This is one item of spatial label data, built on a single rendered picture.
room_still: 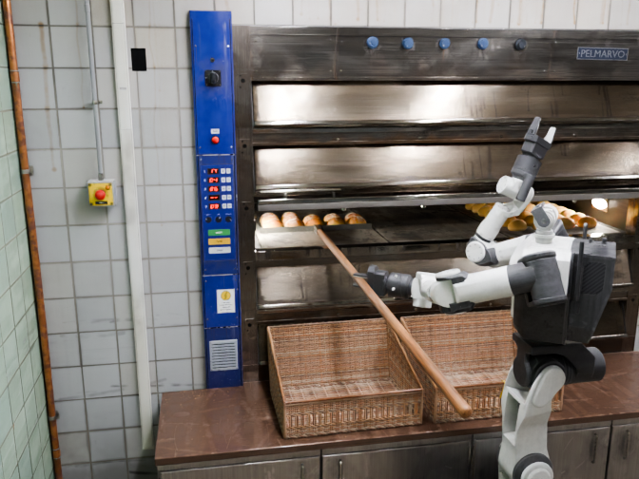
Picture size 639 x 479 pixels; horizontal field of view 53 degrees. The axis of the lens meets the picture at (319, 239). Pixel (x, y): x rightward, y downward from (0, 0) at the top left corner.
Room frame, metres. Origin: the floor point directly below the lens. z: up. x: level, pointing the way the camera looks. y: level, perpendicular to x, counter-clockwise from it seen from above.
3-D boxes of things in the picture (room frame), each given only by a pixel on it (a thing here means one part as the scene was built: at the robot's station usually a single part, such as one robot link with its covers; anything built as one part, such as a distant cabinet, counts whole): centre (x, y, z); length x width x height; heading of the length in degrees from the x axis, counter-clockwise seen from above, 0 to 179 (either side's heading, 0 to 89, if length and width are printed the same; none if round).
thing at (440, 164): (2.83, -0.61, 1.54); 1.79 x 0.11 x 0.19; 100
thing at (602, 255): (1.96, -0.76, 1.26); 0.34 x 0.30 x 0.36; 156
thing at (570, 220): (3.37, -1.10, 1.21); 0.61 x 0.48 x 0.06; 10
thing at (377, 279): (2.19, -0.23, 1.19); 0.12 x 0.10 x 0.13; 66
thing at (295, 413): (2.46, -0.09, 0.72); 0.56 x 0.49 x 0.28; 102
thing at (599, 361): (1.99, -0.79, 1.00); 0.28 x 0.13 x 0.18; 101
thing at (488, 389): (2.57, -0.68, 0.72); 0.56 x 0.49 x 0.28; 101
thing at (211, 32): (3.56, 0.59, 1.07); 1.93 x 0.16 x 2.15; 10
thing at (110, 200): (2.52, 0.86, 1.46); 0.10 x 0.07 x 0.10; 100
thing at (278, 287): (2.83, -0.61, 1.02); 1.79 x 0.11 x 0.19; 100
